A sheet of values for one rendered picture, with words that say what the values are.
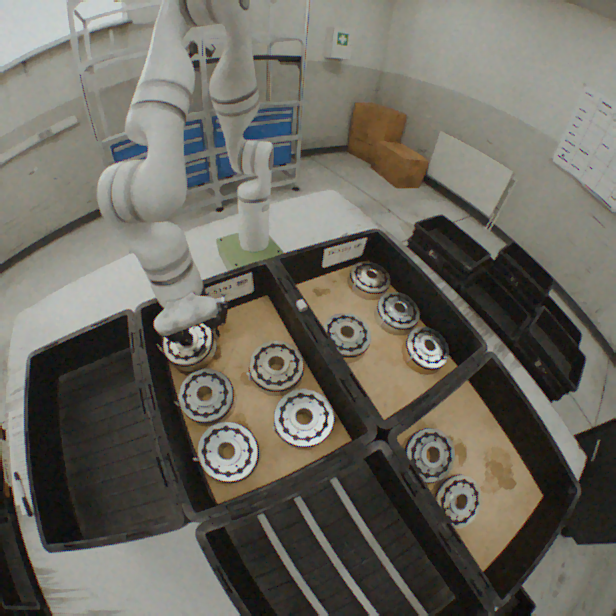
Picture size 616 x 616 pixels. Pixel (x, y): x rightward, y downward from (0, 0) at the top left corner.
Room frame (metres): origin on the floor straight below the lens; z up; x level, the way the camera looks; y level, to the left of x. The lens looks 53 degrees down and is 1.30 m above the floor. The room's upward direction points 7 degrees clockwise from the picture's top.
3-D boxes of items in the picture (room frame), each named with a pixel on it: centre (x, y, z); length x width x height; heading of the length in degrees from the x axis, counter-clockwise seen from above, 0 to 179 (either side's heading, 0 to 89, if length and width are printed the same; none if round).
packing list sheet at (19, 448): (-0.18, 0.73, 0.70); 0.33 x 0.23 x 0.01; 38
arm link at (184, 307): (0.20, 0.19, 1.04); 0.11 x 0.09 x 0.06; 35
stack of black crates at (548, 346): (0.49, -1.25, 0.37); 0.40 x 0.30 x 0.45; 38
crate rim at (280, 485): (0.15, 0.11, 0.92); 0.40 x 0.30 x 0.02; 34
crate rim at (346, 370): (0.32, -0.14, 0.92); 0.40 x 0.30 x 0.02; 34
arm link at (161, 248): (0.22, 0.21, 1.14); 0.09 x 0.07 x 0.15; 90
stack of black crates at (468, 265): (1.12, -0.75, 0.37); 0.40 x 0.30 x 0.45; 38
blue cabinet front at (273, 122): (2.23, 0.62, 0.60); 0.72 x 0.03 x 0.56; 128
